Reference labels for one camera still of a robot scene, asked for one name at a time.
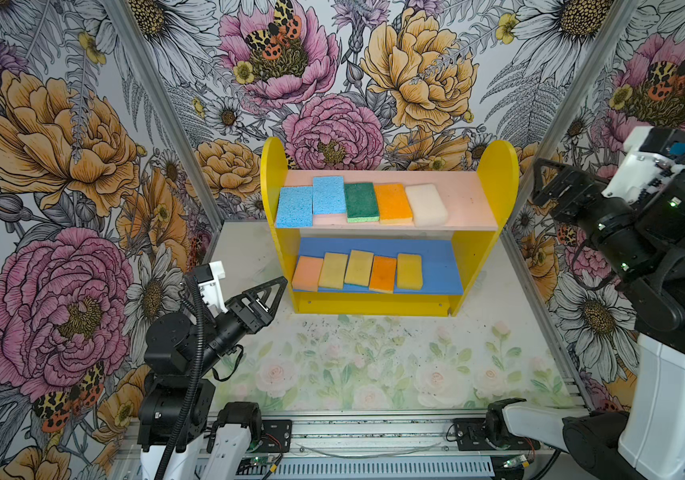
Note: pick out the right aluminium corner post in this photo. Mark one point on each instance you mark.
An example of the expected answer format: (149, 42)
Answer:
(561, 47)

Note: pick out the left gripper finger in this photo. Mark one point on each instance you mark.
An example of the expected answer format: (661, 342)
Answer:
(270, 291)
(270, 311)

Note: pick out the left aluminium corner post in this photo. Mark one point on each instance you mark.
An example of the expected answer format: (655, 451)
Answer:
(131, 37)

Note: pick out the aluminium front rail frame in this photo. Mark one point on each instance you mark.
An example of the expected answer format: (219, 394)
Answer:
(372, 445)

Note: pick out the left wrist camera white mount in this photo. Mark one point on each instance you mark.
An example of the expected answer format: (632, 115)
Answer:
(208, 277)

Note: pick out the pink orange sponge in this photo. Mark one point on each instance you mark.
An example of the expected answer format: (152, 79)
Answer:
(307, 275)

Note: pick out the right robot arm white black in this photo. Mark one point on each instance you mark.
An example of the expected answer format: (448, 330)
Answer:
(644, 243)

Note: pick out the yellow sponge with green back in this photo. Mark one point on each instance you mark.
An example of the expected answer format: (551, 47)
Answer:
(333, 271)

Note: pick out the pale pink sponge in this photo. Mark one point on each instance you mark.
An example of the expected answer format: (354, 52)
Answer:
(426, 205)

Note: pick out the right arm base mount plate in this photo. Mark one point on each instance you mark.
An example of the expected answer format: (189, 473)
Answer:
(472, 434)

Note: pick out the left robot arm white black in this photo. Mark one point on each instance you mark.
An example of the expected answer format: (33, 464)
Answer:
(181, 348)

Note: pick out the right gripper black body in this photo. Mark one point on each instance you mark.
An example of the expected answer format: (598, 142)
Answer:
(604, 220)

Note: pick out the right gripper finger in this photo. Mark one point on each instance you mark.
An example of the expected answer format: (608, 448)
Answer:
(568, 176)
(541, 199)

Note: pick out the green scouring pad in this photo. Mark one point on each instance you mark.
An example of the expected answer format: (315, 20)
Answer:
(361, 203)

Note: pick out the yellow wooden two-tier shelf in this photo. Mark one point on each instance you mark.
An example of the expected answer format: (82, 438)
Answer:
(478, 202)

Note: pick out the blue cellulose sponge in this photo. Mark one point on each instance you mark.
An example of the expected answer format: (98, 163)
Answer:
(328, 195)

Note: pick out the small yellow sponge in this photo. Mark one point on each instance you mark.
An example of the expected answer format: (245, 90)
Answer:
(409, 272)

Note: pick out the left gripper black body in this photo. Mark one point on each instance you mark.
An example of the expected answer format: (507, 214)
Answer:
(231, 326)

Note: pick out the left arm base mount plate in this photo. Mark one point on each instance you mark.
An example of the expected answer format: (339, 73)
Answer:
(276, 436)

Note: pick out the large yellow sponge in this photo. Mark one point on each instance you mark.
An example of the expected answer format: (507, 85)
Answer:
(358, 270)

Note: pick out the orange sponge front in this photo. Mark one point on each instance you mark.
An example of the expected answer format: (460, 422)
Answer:
(382, 276)

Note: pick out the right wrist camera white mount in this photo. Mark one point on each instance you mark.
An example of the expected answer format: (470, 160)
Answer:
(654, 155)

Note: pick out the aluminium corner post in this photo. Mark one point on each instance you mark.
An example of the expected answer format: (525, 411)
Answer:
(131, 37)
(561, 47)

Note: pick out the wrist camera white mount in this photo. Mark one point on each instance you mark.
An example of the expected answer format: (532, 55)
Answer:
(208, 277)
(654, 155)

